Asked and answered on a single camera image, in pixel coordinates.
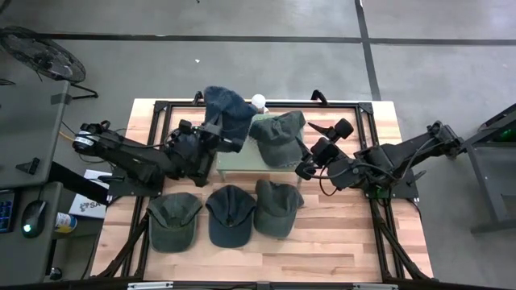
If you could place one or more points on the black aluminium table frame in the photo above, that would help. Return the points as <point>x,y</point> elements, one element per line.
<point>161,106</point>

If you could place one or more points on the white bulb lamp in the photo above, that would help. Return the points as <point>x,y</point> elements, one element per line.
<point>258,100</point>

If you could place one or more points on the white cardboard box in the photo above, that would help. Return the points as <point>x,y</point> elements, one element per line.
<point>86,203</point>

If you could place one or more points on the grey desk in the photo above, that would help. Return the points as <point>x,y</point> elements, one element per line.
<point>24,121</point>
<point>24,258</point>

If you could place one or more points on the black floor fan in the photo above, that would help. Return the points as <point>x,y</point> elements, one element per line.
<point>44,56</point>

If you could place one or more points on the navy blue baseball cap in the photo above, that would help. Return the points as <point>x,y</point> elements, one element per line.
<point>227,108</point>
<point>230,217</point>

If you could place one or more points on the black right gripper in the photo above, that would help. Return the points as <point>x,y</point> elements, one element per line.
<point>324,150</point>

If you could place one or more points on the black desk support bar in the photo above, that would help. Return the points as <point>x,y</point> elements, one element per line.
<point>72,181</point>

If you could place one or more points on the black keyboard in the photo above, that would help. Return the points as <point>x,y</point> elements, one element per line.
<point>6,211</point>

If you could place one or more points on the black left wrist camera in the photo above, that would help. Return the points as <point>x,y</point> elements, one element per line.
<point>185,126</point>

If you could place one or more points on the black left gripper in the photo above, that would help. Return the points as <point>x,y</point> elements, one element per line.
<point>193,157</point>

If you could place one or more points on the black frame clamp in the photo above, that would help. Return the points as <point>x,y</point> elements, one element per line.
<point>197,98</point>
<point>320,96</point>

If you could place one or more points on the dark metal desk frame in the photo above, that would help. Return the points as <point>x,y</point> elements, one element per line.
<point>483,177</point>

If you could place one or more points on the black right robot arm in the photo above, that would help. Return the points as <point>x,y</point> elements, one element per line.
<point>387,161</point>

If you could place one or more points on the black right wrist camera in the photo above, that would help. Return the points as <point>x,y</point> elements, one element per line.
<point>305,171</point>

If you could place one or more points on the dark green baseball cap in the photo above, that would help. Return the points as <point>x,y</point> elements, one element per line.
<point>278,141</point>
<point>276,209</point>
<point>173,225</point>

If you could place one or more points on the white and yellow can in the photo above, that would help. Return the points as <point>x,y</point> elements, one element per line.
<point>64,222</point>

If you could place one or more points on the green perforated small table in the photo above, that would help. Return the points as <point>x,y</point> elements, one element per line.
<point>242,163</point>

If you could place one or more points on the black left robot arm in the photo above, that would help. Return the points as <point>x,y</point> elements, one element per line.
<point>129,153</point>

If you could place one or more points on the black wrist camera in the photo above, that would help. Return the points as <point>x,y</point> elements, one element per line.
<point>305,171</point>
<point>185,126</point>

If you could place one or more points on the black computer mouse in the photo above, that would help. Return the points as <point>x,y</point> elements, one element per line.
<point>33,217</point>

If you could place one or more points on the silver edge bracket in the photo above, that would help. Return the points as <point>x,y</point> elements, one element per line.
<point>375,287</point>
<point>149,285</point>

